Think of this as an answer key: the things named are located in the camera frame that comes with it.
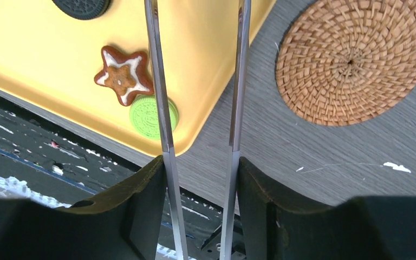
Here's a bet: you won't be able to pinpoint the metal tongs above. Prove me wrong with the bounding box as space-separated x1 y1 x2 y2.
144 1 251 260

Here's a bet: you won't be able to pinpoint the brown star cookie right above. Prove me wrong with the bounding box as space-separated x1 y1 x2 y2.
94 45 154 107

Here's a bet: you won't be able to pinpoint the yellow tray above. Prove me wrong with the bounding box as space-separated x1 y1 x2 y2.
0 0 277 158

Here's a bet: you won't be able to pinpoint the green round macaron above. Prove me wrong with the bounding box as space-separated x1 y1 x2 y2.
129 95 160 140

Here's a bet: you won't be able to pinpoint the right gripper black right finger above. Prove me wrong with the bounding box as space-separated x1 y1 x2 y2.
237 157 416 259

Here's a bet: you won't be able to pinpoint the right woven coaster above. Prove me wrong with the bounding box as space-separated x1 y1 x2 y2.
275 1 416 126

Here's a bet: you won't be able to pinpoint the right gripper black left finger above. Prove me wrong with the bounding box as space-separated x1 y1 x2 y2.
0 156 166 259

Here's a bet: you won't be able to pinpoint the black round cookie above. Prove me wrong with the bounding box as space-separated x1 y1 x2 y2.
53 0 112 21

